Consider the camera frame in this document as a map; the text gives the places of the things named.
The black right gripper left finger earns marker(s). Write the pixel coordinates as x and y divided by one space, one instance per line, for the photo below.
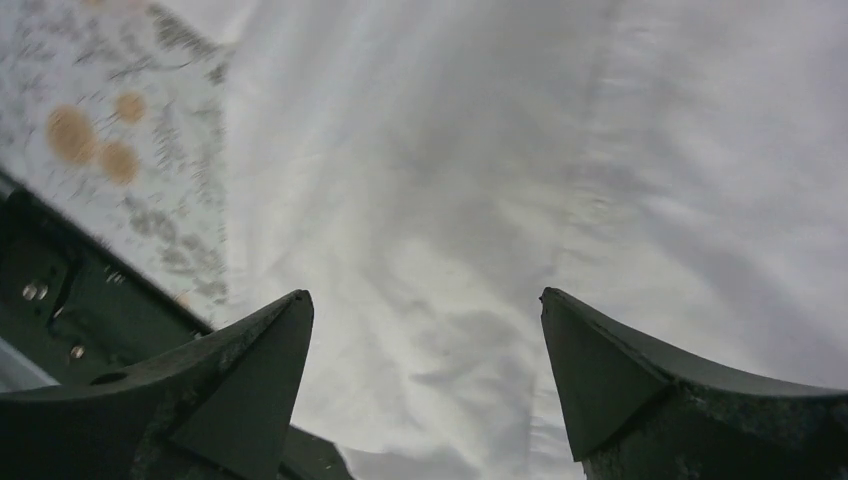
215 408

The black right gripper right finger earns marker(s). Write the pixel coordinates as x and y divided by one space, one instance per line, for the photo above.
636 407

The white shirt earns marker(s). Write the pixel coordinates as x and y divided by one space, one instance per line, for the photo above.
425 169

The floral patterned table mat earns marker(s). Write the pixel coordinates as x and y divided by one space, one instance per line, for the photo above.
111 112

